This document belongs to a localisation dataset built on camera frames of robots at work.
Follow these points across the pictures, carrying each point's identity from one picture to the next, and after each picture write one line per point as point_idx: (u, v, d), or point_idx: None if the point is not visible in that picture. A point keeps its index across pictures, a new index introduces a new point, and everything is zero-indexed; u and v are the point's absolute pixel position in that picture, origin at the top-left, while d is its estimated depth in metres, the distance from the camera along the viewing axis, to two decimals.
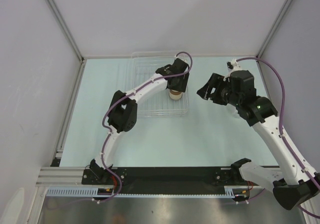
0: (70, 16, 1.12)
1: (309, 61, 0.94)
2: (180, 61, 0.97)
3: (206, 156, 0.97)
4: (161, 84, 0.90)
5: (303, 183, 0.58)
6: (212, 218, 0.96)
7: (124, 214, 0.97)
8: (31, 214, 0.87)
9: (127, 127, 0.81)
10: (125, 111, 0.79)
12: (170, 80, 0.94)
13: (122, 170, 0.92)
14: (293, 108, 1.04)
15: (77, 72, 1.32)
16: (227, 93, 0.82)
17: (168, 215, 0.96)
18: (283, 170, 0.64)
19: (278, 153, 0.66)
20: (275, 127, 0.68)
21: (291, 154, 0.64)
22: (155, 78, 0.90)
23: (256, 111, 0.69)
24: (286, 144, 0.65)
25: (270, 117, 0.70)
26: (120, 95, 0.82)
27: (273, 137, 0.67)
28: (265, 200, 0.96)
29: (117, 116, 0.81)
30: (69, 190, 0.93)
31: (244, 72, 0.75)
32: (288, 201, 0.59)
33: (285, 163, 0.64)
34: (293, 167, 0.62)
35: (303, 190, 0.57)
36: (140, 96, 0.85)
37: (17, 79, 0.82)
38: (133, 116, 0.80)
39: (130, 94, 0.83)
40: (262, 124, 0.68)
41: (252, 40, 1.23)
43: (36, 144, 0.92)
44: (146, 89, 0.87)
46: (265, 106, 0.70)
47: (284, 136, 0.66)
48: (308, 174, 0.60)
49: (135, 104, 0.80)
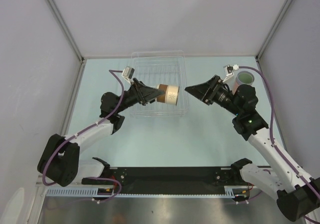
0: (70, 17, 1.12)
1: (308, 62, 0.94)
2: (108, 94, 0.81)
3: (206, 155, 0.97)
4: (106, 127, 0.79)
5: (299, 188, 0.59)
6: (212, 218, 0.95)
7: (124, 215, 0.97)
8: (31, 213, 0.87)
9: (65, 181, 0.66)
10: (65, 159, 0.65)
12: (116, 124, 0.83)
13: (122, 170, 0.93)
14: (292, 109, 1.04)
15: (77, 72, 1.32)
16: (228, 99, 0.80)
17: (168, 215, 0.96)
18: (280, 178, 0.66)
19: (272, 162, 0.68)
20: (267, 137, 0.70)
21: (285, 162, 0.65)
22: (100, 120, 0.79)
23: (248, 127, 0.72)
24: (279, 152, 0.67)
25: (262, 129, 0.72)
26: (56, 140, 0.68)
27: (265, 147, 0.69)
28: (265, 200, 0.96)
29: (52, 168, 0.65)
30: (69, 190, 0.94)
31: (251, 92, 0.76)
32: (288, 210, 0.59)
33: (281, 170, 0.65)
34: (288, 173, 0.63)
35: (301, 194, 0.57)
36: (83, 139, 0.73)
37: (17, 79, 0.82)
38: (73, 163, 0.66)
39: (70, 138, 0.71)
40: (255, 136, 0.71)
41: (252, 40, 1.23)
43: (35, 144, 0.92)
44: (89, 133, 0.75)
46: (258, 120, 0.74)
47: (276, 145, 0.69)
48: (303, 178, 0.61)
49: (78, 147, 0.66)
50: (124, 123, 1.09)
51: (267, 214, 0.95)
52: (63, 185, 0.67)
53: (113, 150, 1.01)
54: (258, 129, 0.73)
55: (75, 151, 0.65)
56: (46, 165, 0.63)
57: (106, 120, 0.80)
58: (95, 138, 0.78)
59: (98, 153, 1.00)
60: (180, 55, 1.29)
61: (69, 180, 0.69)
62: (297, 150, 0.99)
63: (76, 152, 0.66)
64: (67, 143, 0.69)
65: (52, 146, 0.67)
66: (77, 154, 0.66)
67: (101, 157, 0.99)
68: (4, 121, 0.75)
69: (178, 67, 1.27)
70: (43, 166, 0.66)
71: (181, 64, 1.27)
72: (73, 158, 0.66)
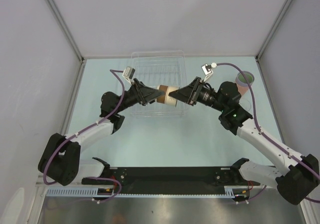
0: (70, 17, 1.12)
1: (308, 62, 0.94)
2: (109, 94, 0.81)
3: (206, 155, 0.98)
4: (107, 127, 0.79)
5: (293, 168, 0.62)
6: (212, 218, 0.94)
7: (124, 214, 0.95)
8: (31, 213, 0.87)
9: (66, 180, 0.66)
10: (65, 158, 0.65)
12: (116, 124, 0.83)
13: (122, 170, 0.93)
14: (292, 109, 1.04)
15: (77, 72, 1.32)
16: (212, 98, 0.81)
17: (168, 215, 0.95)
18: (274, 162, 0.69)
19: (264, 148, 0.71)
20: (254, 127, 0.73)
21: (274, 146, 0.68)
22: (100, 119, 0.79)
23: (235, 122, 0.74)
24: (267, 138, 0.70)
25: (247, 120, 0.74)
26: (58, 139, 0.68)
27: (254, 136, 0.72)
28: (265, 200, 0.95)
29: (53, 167, 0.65)
30: (69, 190, 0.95)
31: (233, 87, 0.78)
32: (289, 192, 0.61)
33: (273, 155, 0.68)
34: (280, 156, 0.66)
35: (296, 174, 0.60)
36: (84, 138, 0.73)
37: (17, 79, 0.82)
38: (74, 162, 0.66)
39: (71, 137, 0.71)
40: (241, 128, 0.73)
41: (252, 40, 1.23)
43: (35, 144, 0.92)
44: (90, 132, 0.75)
46: (242, 113, 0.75)
47: (263, 131, 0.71)
48: (294, 158, 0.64)
49: (78, 146, 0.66)
50: (124, 123, 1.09)
51: (268, 214, 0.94)
52: (64, 184, 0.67)
53: (113, 150, 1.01)
54: (243, 121, 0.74)
55: (76, 151, 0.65)
56: (47, 164, 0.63)
57: (106, 120, 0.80)
58: (95, 138, 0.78)
59: (98, 153, 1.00)
60: (180, 55, 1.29)
61: (70, 179, 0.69)
62: (297, 150, 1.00)
63: (77, 151, 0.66)
64: (68, 142, 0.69)
65: (53, 146, 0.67)
66: (77, 153, 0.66)
67: (101, 157, 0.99)
68: (4, 121, 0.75)
69: (178, 67, 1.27)
70: (44, 166, 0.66)
71: (181, 64, 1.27)
72: (74, 157, 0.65)
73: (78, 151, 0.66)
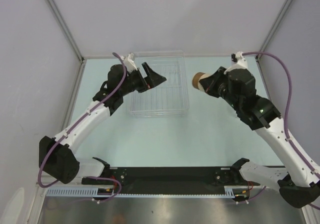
0: (70, 17, 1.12)
1: (308, 62, 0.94)
2: (113, 71, 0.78)
3: (206, 155, 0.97)
4: (101, 113, 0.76)
5: (314, 186, 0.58)
6: (212, 218, 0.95)
7: (124, 214, 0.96)
8: (31, 213, 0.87)
9: (67, 178, 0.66)
10: (60, 160, 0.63)
12: (113, 105, 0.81)
13: (122, 170, 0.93)
14: (292, 109, 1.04)
15: (77, 72, 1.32)
16: (225, 89, 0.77)
17: (167, 215, 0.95)
18: (291, 173, 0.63)
19: (285, 157, 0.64)
20: (281, 130, 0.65)
21: (299, 158, 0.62)
22: (92, 107, 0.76)
23: (259, 117, 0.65)
24: (293, 147, 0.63)
25: (275, 120, 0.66)
26: (48, 142, 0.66)
27: (279, 141, 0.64)
28: (265, 201, 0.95)
29: (50, 169, 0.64)
30: (69, 190, 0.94)
31: (245, 73, 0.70)
32: (296, 199, 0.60)
33: (294, 167, 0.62)
34: (303, 170, 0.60)
35: (315, 191, 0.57)
36: (75, 136, 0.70)
37: (17, 79, 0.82)
38: (70, 163, 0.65)
39: (61, 139, 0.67)
40: (267, 129, 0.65)
41: (252, 40, 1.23)
43: (36, 144, 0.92)
44: (82, 126, 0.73)
46: (269, 109, 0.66)
47: (291, 139, 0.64)
48: (318, 175, 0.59)
49: (69, 150, 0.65)
50: (124, 123, 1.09)
51: (267, 214, 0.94)
52: (65, 183, 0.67)
53: (113, 150, 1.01)
54: (271, 121, 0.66)
55: (67, 153, 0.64)
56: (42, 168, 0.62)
57: (102, 104, 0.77)
58: (88, 129, 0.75)
59: (98, 153, 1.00)
60: (180, 55, 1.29)
61: (72, 177, 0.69)
62: None
63: (69, 153, 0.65)
64: (58, 145, 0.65)
65: (44, 149, 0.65)
66: (70, 155, 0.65)
67: (101, 157, 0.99)
68: (4, 121, 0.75)
69: (178, 67, 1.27)
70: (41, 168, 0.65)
71: (181, 64, 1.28)
72: (67, 159, 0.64)
73: (70, 151, 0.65)
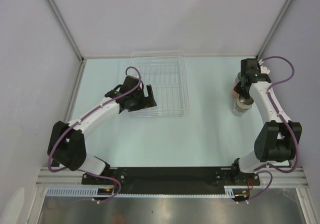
0: (71, 18, 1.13)
1: (307, 62, 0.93)
2: (129, 77, 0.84)
3: (206, 156, 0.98)
4: (112, 108, 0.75)
5: (274, 122, 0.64)
6: (212, 218, 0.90)
7: (124, 214, 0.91)
8: (31, 213, 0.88)
9: (75, 165, 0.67)
10: (70, 146, 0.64)
12: (123, 103, 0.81)
13: (122, 170, 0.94)
14: (290, 108, 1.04)
15: (77, 72, 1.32)
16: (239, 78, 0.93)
17: (168, 215, 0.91)
18: (263, 117, 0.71)
19: (262, 106, 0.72)
20: (265, 87, 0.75)
21: (272, 105, 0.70)
22: (105, 102, 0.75)
23: (250, 77, 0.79)
24: (270, 98, 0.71)
25: (265, 83, 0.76)
26: (61, 127, 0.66)
27: (259, 92, 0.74)
28: (266, 202, 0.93)
29: (59, 154, 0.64)
30: (69, 190, 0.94)
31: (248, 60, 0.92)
32: (262, 140, 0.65)
33: (265, 112, 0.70)
34: (270, 113, 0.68)
35: (273, 128, 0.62)
36: (87, 124, 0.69)
37: (18, 79, 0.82)
38: (80, 150, 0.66)
39: (74, 124, 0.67)
40: (254, 84, 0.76)
41: (252, 40, 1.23)
43: (36, 144, 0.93)
44: (95, 115, 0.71)
46: (262, 75, 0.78)
47: (270, 93, 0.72)
48: (282, 117, 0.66)
49: (82, 135, 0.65)
50: (124, 123, 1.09)
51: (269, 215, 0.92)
52: (73, 170, 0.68)
53: (113, 150, 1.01)
54: (260, 81, 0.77)
55: (79, 139, 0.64)
56: (53, 151, 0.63)
57: (114, 101, 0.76)
58: (99, 121, 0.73)
59: (99, 153, 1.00)
60: (180, 55, 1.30)
61: (79, 164, 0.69)
62: None
63: (81, 139, 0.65)
64: (71, 130, 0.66)
65: (57, 134, 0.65)
66: (82, 141, 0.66)
67: (101, 157, 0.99)
68: (4, 122, 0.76)
69: (178, 67, 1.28)
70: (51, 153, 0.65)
71: (181, 64, 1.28)
72: (78, 145, 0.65)
73: (83, 137, 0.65)
